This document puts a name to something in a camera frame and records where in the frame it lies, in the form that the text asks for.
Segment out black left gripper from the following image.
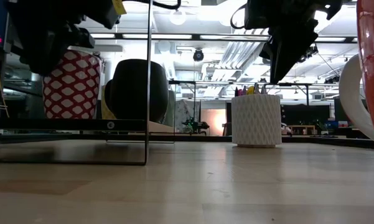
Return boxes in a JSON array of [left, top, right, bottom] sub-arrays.
[[17, 18, 96, 77]]

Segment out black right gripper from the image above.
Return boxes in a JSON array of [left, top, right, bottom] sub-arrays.
[[244, 0, 343, 85]]

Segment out red white lattice mug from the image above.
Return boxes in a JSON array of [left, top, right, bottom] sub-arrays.
[[42, 49, 102, 120]]

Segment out yellow mug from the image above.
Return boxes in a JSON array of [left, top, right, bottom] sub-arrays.
[[100, 85, 116, 120]]

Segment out black mug red inside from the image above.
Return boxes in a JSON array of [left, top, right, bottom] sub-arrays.
[[104, 58, 170, 123]]

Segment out green mug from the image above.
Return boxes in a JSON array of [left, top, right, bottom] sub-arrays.
[[164, 89, 177, 125]]

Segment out black spotlight cluster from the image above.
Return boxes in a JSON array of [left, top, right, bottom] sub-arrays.
[[297, 45, 319, 64]]

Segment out black monitor row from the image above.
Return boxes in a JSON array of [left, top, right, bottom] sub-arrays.
[[281, 104, 330, 127]]

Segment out white textured pen holder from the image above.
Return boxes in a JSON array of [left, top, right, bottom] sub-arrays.
[[231, 94, 283, 149]]

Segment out wooden bench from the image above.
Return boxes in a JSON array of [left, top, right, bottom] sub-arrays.
[[288, 124, 317, 136]]

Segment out black hanging spotlight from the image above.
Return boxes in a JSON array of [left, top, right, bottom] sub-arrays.
[[192, 48, 205, 62]]

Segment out yellow tag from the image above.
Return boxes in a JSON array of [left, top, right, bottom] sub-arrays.
[[111, 0, 128, 16]]

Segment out white globe lamp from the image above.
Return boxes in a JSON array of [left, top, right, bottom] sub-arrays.
[[169, 9, 187, 26]]

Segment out crinkled silver sheet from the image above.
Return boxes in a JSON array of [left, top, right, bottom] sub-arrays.
[[174, 99, 202, 133]]

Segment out small robot green light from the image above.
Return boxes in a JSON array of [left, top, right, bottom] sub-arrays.
[[182, 117, 211, 135]]

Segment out silver ceiling duct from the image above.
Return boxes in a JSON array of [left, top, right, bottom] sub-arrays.
[[205, 40, 270, 82]]

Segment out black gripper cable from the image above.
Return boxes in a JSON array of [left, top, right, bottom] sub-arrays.
[[230, 2, 247, 30], [124, 0, 182, 11]]

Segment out yellow cable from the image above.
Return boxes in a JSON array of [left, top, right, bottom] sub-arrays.
[[0, 49, 10, 118]]

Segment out wooden shelf black metal frame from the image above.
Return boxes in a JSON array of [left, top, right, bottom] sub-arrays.
[[0, 0, 177, 166]]

